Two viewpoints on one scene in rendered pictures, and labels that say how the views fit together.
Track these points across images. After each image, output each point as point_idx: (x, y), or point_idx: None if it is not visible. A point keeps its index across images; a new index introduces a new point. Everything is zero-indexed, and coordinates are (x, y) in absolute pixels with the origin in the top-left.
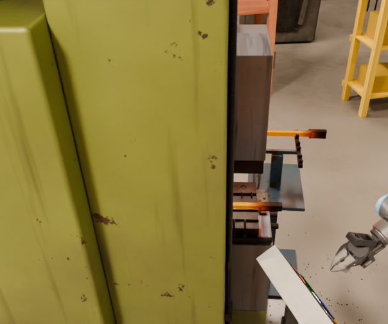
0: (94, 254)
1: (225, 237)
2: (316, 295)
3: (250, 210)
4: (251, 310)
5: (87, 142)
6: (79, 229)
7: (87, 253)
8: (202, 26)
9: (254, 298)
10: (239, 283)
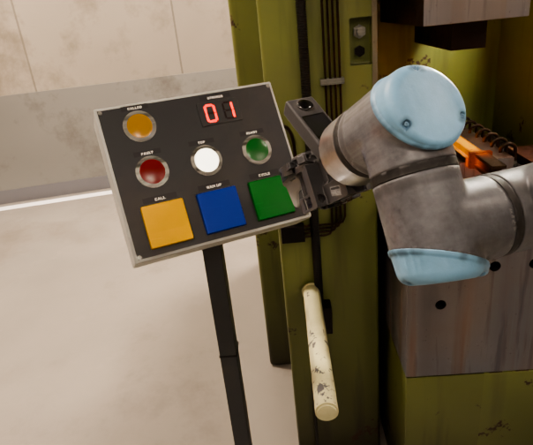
0: (254, 60)
1: (263, 53)
2: (255, 207)
3: (460, 155)
4: (399, 359)
5: None
6: (229, 2)
7: (235, 41)
8: None
9: (400, 331)
10: (394, 282)
